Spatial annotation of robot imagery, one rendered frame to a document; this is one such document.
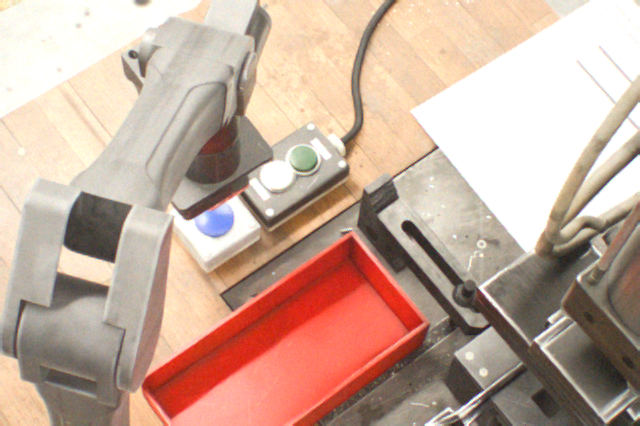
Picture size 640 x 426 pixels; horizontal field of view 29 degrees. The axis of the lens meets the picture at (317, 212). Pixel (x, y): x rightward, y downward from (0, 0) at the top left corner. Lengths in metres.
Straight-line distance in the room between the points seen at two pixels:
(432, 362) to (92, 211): 0.51
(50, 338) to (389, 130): 0.61
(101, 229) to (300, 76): 0.57
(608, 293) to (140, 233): 0.32
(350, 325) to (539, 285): 0.28
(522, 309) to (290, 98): 0.44
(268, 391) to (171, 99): 0.40
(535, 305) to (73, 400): 0.37
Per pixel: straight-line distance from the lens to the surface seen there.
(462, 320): 1.17
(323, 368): 1.20
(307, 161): 1.25
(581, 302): 0.87
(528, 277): 1.00
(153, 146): 0.83
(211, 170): 1.07
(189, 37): 0.95
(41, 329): 0.81
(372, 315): 1.22
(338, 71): 1.35
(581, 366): 0.94
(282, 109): 1.32
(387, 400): 1.20
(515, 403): 1.13
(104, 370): 0.80
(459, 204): 1.29
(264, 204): 1.24
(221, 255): 1.22
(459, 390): 1.19
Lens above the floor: 2.05
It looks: 65 degrees down
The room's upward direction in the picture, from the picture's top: 6 degrees clockwise
